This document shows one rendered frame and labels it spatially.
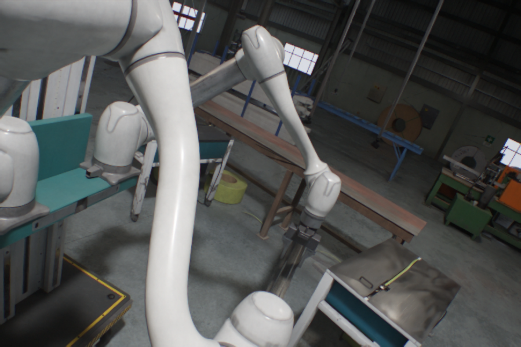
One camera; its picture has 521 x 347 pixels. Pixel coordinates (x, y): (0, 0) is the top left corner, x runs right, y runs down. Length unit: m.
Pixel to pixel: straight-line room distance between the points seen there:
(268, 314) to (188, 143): 0.28
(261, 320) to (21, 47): 0.47
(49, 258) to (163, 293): 1.28
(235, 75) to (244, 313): 0.99
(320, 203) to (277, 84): 0.44
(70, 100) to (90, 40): 0.86
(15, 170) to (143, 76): 0.56
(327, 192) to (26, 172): 0.94
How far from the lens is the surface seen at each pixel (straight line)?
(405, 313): 1.87
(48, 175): 1.35
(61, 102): 1.37
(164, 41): 0.55
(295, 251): 1.47
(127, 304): 1.81
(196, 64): 7.18
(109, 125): 1.33
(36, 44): 0.47
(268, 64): 1.17
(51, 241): 1.63
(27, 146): 1.00
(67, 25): 0.46
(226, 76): 1.36
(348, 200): 2.82
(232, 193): 3.59
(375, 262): 2.14
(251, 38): 1.19
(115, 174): 1.38
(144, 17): 0.53
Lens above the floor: 1.63
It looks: 20 degrees down
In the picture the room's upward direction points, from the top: 22 degrees clockwise
